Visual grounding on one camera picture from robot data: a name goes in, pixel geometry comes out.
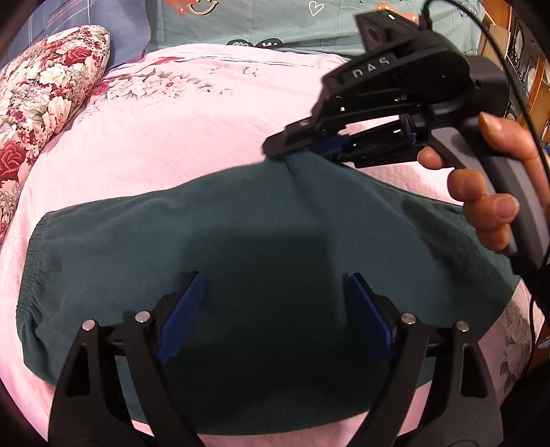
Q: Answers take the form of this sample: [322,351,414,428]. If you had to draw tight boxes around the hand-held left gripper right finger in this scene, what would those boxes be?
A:
[342,272,503,447]

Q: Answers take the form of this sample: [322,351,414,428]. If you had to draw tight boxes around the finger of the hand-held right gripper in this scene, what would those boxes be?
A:
[263,112,409,161]
[308,128,430,169]

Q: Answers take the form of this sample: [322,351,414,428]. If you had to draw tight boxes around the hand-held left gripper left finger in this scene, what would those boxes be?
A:
[48,272,206,447]

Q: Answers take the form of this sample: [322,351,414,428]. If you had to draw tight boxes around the dark green pants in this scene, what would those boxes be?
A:
[16,151,520,436]

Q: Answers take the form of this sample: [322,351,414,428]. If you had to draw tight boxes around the person's right hand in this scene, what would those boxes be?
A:
[418,112,550,252]

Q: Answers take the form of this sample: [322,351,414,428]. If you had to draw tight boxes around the wooden shelf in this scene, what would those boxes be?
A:
[475,9,550,147]

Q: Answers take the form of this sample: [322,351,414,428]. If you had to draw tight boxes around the teal printed blanket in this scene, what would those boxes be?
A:
[148,0,488,56]

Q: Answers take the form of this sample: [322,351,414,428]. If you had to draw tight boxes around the pink floral bed sheet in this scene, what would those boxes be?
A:
[0,44,546,447]

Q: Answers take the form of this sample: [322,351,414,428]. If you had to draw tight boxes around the blue plaid pillow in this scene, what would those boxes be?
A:
[21,0,166,72]

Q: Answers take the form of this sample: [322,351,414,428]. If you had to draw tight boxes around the red floral pillow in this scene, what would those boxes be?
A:
[0,25,111,247]

